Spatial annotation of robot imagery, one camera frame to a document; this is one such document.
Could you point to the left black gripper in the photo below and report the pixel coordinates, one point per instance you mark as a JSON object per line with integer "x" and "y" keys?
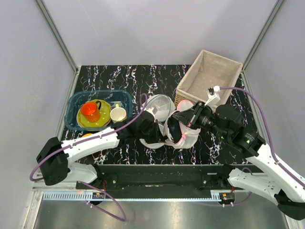
{"x": 157, "y": 137}

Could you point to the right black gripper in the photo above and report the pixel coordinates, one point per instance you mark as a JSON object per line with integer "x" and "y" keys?
{"x": 191, "y": 117}

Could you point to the black bra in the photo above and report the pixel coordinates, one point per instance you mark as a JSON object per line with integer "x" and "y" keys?
{"x": 174, "y": 131}

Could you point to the pink-trimmed mesh laundry bag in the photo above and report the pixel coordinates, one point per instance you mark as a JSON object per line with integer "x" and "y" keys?
{"x": 189, "y": 136}

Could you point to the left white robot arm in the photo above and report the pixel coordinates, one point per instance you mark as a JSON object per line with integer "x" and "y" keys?
{"x": 57, "y": 161}

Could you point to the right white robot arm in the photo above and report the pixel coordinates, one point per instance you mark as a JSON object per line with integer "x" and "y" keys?
{"x": 285, "y": 187}

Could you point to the grey-trimmed mesh laundry bag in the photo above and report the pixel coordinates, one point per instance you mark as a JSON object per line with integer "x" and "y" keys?
{"x": 164, "y": 104}

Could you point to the cream mug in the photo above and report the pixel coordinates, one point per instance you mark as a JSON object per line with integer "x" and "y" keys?
{"x": 118, "y": 114}

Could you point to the yellow-green plate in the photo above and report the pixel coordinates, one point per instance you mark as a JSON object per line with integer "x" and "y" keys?
{"x": 104, "y": 120}

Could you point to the wicker basket with liner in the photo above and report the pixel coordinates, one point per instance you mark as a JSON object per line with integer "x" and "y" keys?
{"x": 207, "y": 71}

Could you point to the orange mug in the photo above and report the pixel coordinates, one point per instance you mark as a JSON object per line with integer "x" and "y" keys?
{"x": 91, "y": 112}

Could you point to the teal plastic tub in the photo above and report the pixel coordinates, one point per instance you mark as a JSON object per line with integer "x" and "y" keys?
{"x": 116, "y": 98}

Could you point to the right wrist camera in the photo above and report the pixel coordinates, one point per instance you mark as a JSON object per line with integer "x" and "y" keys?
{"x": 213, "y": 96}

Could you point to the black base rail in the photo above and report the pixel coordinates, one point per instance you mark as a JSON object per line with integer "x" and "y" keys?
{"x": 161, "y": 181}

